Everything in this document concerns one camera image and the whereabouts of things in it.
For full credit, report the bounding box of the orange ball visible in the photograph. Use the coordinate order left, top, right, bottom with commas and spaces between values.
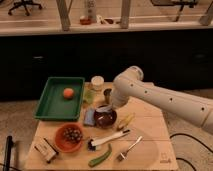
63, 88, 74, 99

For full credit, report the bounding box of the white round container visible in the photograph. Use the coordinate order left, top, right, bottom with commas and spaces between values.
91, 76, 104, 91

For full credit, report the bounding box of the black cable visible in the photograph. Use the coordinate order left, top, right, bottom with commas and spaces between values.
169, 132, 213, 171

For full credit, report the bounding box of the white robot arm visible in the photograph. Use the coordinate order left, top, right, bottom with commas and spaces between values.
110, 66, 213, 135

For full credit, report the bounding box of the purple bowl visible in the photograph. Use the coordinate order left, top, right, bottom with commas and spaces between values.
94, 109, 117, 128

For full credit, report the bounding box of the white handled dish brush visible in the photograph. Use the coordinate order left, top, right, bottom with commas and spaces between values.
88, 130, 130, 151

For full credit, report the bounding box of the green translucent cup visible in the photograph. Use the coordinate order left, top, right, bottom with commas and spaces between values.
83, 89, 94, 104

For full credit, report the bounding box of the small wooden box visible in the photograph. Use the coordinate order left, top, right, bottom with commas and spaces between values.
34, 138, 59, 163

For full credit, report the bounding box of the red small bowl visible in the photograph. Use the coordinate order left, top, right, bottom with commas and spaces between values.
80, 16, 92, 25

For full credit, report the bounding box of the orange bowl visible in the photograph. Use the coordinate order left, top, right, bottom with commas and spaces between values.
54, 123, 83, 153

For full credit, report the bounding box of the black stand post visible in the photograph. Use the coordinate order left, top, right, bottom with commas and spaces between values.
3, 136, 13, 171

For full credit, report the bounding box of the wooden post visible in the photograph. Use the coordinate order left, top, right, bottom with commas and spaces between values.
120, 0, 131, 29
56, 0, 72, 31

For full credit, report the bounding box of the grey triangular towel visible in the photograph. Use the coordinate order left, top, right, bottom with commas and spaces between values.
96, 105, 112, 113

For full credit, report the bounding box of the yellow banana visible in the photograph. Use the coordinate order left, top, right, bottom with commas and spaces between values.
117, 114, 134, 131

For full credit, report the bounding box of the dark grapes bunch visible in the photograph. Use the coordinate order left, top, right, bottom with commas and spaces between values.
63, 128, 83, 143

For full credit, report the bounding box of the black office chair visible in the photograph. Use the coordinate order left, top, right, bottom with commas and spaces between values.
8, 0, 43, 16

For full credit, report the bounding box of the wooden post left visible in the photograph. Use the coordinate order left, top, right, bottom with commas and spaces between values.
56, 0, 72, 31

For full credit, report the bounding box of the green cucumber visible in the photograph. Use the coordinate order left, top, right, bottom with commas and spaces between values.
88, 145, 112, 167

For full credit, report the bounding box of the blue sponge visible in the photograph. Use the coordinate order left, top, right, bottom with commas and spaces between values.
83, 108, 95, 126

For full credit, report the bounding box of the green plastic tray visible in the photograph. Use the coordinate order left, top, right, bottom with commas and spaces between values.
35, 77, 85, 121

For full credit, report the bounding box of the metal cup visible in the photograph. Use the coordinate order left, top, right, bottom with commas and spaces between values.
103, 88, 112, 104

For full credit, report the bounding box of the wooden post middle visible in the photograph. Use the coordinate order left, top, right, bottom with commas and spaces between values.
120, 0, 131, 29

